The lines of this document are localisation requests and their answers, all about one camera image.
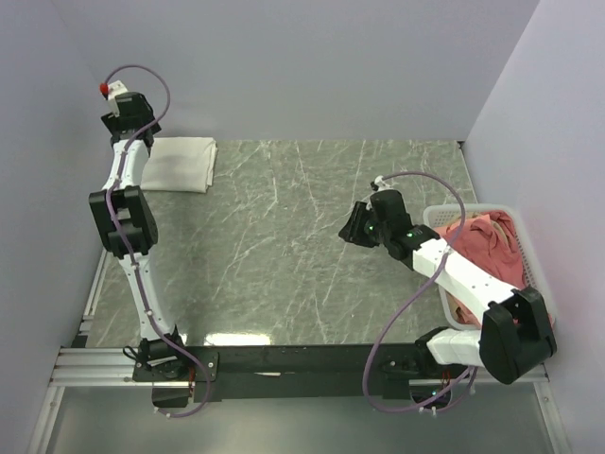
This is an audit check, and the white plastic laundry basket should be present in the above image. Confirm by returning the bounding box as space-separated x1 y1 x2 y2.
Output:
422 202 559 332

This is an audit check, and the beige garment in basket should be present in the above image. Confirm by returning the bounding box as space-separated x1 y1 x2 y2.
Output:
450 211 492 228

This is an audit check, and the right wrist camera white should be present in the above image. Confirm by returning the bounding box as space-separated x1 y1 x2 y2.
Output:
370 175 392 192

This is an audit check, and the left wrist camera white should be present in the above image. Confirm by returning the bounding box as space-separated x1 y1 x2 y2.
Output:
99 80 129 101

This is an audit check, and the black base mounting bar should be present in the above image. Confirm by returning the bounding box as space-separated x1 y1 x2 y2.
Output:
132 343 465 409

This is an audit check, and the pink t-shirt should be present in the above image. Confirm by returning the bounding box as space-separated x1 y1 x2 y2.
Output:
432 211 555 327

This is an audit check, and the white Coca-Cola t-shirt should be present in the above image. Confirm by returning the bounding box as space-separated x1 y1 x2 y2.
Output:
141 137 217 194

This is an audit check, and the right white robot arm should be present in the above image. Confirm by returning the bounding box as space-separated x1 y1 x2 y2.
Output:
338 189 558 384

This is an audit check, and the aluminium frame rail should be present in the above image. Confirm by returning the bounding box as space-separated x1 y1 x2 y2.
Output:
27 292 138 454

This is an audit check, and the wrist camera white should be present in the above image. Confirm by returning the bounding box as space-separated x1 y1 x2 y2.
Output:
99 80 129 101
370 175 392 192

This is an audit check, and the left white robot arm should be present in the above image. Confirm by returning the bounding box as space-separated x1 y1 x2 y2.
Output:
88 83 189 380

